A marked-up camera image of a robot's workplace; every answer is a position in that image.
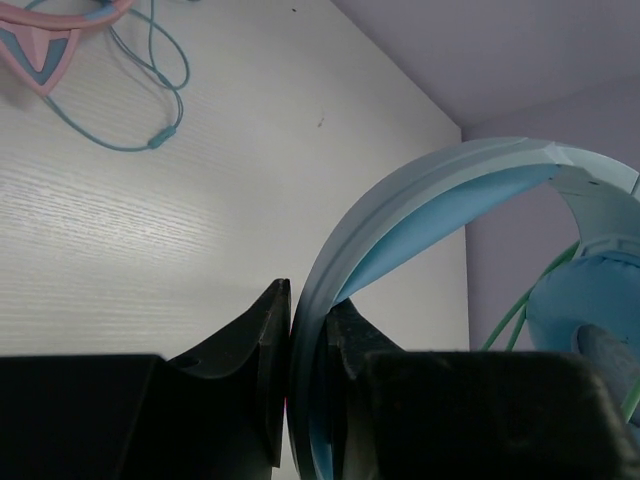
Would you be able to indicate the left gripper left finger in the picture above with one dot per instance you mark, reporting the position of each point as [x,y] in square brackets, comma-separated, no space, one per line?
[239,377]

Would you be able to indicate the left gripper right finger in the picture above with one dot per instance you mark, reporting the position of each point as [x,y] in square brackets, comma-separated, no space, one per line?
[368,406]

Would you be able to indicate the light blue headphones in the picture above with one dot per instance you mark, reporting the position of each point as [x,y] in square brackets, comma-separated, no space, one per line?
[423,202]

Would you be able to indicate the pink cat-ear headphones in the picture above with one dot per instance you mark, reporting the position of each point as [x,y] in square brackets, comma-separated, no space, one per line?
[38,47]

